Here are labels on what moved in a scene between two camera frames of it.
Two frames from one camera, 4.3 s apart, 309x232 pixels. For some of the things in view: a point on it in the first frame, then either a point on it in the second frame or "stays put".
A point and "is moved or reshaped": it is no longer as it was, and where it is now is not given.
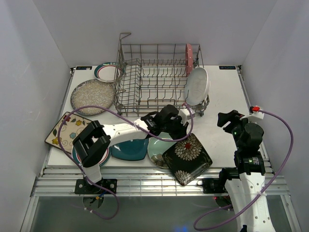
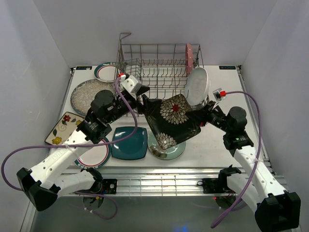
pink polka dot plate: [189, 59] stays put
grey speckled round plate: [91, 92] stays put
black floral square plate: [187, 160] is moved or reshaped
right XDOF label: [227, 67] stays put
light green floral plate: [157, 148] → [171, 152]
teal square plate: [135, 150] stays put
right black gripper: [233, 116] → [202, 117]
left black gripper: [182, 130] → [149, 104]
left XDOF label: [84, 67] stays put
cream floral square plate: [72, 126] stays put
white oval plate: [197, 86] stays put
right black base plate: [214, 185] stays put
